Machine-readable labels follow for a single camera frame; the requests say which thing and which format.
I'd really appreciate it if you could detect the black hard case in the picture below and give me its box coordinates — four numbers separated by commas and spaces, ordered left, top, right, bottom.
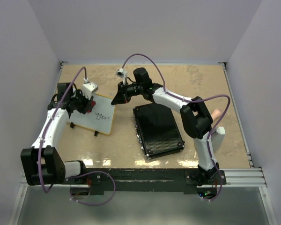
133, 103, 185, 160

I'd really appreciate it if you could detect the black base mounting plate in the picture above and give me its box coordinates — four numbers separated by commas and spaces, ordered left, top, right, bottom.
63, 168, 227, 195

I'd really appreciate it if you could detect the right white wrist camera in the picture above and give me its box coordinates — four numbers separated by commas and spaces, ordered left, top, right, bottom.
116, 68, 128, 85

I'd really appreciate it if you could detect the grey white tape dispenser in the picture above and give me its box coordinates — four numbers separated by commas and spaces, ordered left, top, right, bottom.
211, 127, 226, 153

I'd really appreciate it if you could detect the pink cylindrical tube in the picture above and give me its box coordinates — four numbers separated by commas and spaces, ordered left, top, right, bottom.
211, 109, 222, 120

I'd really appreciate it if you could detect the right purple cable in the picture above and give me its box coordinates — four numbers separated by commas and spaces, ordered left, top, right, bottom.
123, 53, 231, 202

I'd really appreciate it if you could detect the aluminium front rail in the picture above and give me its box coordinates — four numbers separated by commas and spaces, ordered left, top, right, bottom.
21, 167, 268, 188

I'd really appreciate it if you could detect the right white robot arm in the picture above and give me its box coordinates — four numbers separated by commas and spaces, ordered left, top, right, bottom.
111, 67, 225, 186

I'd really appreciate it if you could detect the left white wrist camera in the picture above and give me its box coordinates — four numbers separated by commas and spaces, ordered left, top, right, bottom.
81, 78, 98, 100

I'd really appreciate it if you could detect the yellow framed whiteboard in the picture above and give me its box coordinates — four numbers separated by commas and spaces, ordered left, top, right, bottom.
68, 94, 116, 135

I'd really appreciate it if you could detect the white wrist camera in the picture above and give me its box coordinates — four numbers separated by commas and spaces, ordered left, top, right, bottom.
81, 78, 98, 100
116, 68, 128, 85

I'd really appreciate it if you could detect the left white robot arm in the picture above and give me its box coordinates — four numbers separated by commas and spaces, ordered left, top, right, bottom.
20, 82, 98, 186

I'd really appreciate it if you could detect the red whiteboard eraser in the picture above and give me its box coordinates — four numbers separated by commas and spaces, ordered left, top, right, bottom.
87, 101, 96, 113

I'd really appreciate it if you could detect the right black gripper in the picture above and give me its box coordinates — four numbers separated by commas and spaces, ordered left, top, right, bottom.
111, 82, 143, 106

